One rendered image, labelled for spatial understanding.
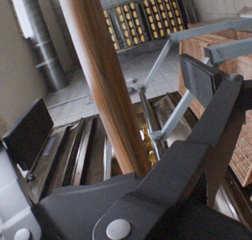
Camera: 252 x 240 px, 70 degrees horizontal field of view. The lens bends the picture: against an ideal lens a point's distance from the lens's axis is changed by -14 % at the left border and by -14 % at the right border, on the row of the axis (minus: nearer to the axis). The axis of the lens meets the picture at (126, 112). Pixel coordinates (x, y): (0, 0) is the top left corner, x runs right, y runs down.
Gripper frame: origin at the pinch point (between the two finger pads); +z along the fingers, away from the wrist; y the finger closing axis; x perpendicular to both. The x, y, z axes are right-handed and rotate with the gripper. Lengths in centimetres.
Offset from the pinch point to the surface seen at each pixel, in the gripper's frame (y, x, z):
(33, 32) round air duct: -123, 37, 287
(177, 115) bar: 10.9, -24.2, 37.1
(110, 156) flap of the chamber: -20, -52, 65
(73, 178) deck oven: -49, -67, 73
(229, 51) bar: 29.9, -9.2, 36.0
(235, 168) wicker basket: 35, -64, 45
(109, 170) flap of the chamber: -21, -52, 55
